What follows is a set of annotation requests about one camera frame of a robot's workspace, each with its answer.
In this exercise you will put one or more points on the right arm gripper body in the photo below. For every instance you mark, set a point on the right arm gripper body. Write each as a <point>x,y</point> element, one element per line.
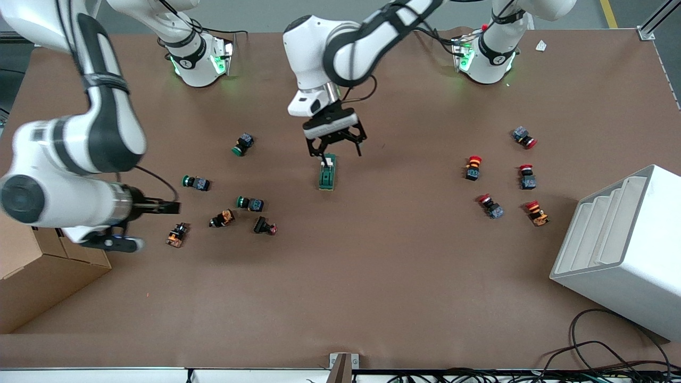
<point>144,206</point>

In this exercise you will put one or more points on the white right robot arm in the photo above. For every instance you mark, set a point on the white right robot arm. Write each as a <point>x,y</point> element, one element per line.
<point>111,122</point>

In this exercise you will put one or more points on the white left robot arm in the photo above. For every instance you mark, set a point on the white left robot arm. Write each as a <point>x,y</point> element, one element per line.
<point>314,48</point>

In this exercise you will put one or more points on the red yellow emergency button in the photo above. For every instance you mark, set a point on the red yellow emergency button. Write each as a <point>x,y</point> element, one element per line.
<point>473,167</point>

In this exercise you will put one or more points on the brown cardboard box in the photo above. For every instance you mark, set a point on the brown cardboard box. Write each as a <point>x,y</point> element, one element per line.
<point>42,287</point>

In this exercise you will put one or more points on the brown paper table cover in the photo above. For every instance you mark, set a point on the brown paper table cover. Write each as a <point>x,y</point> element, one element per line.
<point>372,276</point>

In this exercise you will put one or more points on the red blue emergency button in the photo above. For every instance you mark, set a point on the red blue emergency button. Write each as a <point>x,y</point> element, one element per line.
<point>491,206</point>
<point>528,178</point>
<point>524,137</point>

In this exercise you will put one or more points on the red orange emergency button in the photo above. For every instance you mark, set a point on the red orange emergency button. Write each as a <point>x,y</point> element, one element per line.
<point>537,213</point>

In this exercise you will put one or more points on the white paper scrap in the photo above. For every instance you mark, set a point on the white paper scrap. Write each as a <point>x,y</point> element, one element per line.
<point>541,46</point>

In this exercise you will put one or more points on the white stepped storage rack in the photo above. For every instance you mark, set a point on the white stepped storage rack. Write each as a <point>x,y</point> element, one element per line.
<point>633,266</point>

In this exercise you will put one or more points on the black orange button switch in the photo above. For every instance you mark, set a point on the black orange button switch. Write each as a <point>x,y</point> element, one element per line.
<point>222,218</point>
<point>176,235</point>

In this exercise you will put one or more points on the green push button switch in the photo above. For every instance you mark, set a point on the green push button switch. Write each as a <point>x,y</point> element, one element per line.
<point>251,203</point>
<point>243,144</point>
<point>197,183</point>

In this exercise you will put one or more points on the black pink button switch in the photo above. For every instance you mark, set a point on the black pink button switch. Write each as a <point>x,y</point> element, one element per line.
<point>263,225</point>

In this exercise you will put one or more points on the white table edge rail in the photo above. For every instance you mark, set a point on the white table edge rail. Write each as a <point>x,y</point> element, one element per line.
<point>106,375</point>

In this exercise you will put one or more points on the grey metal bracket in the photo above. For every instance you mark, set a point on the grey metal bracket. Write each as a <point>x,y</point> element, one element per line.
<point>334,360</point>

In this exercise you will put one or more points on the brown angled post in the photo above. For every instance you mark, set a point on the brown angled post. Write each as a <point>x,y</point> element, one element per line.
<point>340,372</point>

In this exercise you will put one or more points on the aluminium frame profile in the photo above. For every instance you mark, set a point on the aluminium frame profile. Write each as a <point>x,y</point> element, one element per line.
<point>657,21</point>

